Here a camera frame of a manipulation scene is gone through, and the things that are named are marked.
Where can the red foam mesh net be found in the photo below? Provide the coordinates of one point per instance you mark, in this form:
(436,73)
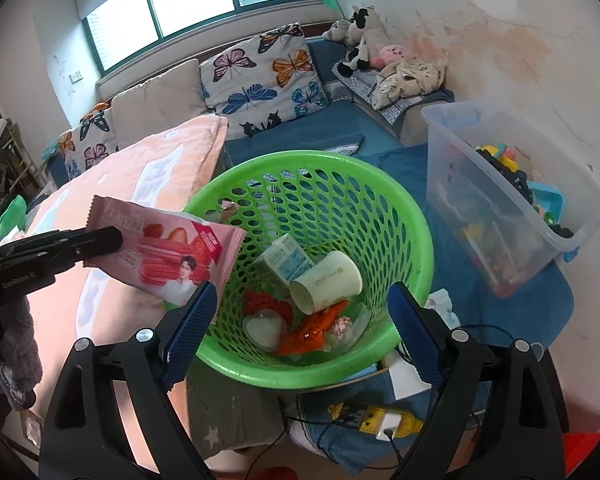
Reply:
(265,302)

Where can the pink snack wrapper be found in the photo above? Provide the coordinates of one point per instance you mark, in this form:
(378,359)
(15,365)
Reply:
(165,250)

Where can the blue floor rug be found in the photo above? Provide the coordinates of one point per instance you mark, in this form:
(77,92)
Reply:
(505,320)

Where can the pile of colourful toys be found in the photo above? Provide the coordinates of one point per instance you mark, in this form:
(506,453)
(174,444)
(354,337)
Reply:
(520,185)

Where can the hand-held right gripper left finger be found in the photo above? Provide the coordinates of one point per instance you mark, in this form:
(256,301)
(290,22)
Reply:
(190,330)

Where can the teal plastic item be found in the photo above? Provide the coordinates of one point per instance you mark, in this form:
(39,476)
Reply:
(50,151)

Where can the white blue milk carton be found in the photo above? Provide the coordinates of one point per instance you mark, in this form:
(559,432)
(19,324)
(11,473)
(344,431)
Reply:
(282,260)

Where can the grey star print cloth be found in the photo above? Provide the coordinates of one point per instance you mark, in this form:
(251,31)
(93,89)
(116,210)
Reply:
(230,410)

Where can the pink plush toy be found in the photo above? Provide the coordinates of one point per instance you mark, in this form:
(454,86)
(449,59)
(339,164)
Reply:
(390,54)

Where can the green framed window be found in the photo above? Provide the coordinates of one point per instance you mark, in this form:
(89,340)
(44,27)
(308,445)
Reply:
(180,5)

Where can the clear plastic storage bin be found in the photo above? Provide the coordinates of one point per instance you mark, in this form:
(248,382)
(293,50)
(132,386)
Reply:
(460,170)

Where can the yellow power strip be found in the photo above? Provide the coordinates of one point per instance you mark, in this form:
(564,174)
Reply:
(360,417)

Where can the white paper cup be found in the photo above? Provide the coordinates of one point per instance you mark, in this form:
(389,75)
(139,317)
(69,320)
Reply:
(325,280)

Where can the beige cushion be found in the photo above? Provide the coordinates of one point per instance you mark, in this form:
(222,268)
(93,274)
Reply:
(155,100)

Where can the blue sofa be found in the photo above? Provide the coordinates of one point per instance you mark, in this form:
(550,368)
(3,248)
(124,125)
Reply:
(330,125)

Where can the red box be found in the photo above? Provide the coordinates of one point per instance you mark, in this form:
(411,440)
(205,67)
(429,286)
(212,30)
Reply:
(582,455)

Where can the butterfly print pillow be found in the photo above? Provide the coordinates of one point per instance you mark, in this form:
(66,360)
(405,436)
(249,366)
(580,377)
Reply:
(265,80)
(87,145)

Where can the clear plastic clamshell box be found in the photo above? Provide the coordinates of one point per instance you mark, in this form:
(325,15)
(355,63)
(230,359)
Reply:
(362,325)

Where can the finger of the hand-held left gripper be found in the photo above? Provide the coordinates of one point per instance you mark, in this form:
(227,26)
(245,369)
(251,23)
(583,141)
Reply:
(97,242)

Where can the person's left hand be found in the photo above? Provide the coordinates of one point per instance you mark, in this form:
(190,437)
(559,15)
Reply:
(15,355)

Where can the metal shelf rack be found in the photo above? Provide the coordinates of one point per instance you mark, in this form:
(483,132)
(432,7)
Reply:
(17,165)

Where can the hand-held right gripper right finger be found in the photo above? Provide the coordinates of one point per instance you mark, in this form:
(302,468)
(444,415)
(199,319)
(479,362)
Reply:
(415,335)

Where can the grey plush toy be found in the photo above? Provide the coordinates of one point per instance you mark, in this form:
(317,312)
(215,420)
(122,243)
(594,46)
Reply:
(336,30)

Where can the red snack wrapper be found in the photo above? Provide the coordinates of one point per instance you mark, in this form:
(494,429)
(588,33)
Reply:
(305,335)

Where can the cream printed garment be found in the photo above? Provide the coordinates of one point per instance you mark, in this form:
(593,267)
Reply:
(410,82)

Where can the blue checked cloth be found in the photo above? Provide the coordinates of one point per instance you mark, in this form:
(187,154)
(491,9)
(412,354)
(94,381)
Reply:
(360,85)

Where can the green plastic basket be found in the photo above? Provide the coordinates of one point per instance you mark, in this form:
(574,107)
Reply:
(305,375)

